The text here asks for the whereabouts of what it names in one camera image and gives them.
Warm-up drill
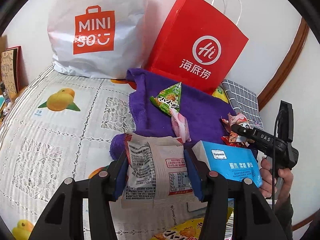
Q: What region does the brown patterned book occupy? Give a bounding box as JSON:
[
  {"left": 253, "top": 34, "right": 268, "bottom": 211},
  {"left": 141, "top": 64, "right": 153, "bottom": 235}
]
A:
[{"left": 0, "top": 45, "right": 22, "bottom": 97}]

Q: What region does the red paper shopping bag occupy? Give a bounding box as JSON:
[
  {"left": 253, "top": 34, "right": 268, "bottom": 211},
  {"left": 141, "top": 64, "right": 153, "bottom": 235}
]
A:
[{"left": 144, "top": 0, "right": 250, "bottom": 95}]

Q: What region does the wooden bedside table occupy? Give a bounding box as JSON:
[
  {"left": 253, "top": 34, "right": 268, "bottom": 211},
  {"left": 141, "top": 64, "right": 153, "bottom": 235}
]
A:
[{"left": 0, "top": 85, "right": 28, "bottom": 123}]

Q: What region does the blue tissue pack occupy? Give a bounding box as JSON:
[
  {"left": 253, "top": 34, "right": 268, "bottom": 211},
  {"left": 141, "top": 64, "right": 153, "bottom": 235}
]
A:
[{"left": 191, "top": 141, "right": 263, "bottom": 188}]

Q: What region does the brown wooden door frame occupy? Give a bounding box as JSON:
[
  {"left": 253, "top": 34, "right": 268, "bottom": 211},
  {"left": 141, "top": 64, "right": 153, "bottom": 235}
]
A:
[{"left": 257, "top": 17, "right": 310, "bottom": 112}]

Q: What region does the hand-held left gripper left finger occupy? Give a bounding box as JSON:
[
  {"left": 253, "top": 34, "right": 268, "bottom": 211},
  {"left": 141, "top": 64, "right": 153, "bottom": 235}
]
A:
[{"left": 29, "top": 150, "right": 129, "bottom": 240}]

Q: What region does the white plastic shopping bag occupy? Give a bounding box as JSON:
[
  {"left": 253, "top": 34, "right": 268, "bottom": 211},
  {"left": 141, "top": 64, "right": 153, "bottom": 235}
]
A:
[{"left": 47, "top": 0, "right": 150, "bottom": 78}]

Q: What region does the yellow snack packet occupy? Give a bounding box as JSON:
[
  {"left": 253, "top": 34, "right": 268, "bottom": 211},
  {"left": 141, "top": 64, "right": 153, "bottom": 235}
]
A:
[{"left": 150, "top": 200, "right": 235, "bottom": 240}]

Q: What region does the fruit printed tablecloth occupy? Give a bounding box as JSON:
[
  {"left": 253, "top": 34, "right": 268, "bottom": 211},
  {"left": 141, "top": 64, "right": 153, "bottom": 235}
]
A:
[{"left": 0, "top": 64, "right": 235, "bottom": 240}]

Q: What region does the person's right forearm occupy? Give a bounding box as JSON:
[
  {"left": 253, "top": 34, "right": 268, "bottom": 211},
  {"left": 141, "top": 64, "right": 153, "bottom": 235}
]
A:
[{"left": 275, "top": 194, "right": 294, "bottom": 240}]

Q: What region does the green snack packet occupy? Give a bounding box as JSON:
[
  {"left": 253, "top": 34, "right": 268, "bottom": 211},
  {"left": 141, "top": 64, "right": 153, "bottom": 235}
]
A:
[{"left": 149, "top": 82, "right": 182, "bottom": 117}]

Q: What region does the person's right hand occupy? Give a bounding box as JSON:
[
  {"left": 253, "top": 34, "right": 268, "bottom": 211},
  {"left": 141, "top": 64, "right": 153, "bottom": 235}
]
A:
[{"left": 260, "top": 156, "right": 294, "bottom": 200}]

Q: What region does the grey checked folded cloth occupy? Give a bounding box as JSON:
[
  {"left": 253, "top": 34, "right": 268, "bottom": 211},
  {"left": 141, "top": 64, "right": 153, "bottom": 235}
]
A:
[{"left": 221, "top": 79, "right": 264, "bottom": 130}]

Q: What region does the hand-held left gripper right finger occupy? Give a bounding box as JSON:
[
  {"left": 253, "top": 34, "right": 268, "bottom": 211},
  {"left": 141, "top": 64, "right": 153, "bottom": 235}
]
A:
[{"left": 184, "top": 147, "right": 288, "bottom": 240}]

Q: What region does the purple towel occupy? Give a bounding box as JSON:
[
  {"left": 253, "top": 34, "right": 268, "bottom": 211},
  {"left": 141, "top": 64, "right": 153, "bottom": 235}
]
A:
[{"left": 109, "top": 68, "right": 258, "bottom": 160}]

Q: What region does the red white swirl snack packet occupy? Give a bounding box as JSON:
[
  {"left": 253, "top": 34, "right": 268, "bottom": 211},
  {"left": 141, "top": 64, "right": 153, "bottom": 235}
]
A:
[{"left": 220, "top": 114, "right": 256, "bottom": 148}]

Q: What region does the yellow snack bag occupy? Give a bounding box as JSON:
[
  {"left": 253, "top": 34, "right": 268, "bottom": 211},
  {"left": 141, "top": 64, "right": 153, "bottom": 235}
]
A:
[{"left": 212, "top": 86, "right": 229, "bottom": 103}]

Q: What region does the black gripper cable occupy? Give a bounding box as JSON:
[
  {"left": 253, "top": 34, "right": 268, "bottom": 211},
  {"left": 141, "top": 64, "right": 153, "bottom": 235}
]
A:
[{"left": 271, "top": 109, "right": 284, "bottom": 200}]

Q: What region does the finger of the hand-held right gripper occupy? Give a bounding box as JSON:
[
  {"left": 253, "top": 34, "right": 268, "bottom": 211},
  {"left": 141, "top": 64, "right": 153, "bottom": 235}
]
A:
[{"left": 231, "top": 124, "right": 255, "bottom": 140}]

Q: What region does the pale pink snack packet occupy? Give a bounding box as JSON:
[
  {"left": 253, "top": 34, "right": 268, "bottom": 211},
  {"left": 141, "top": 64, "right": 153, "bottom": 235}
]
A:
[{"left": 171, "top": 112, "right": 192, "bottom": 143}]

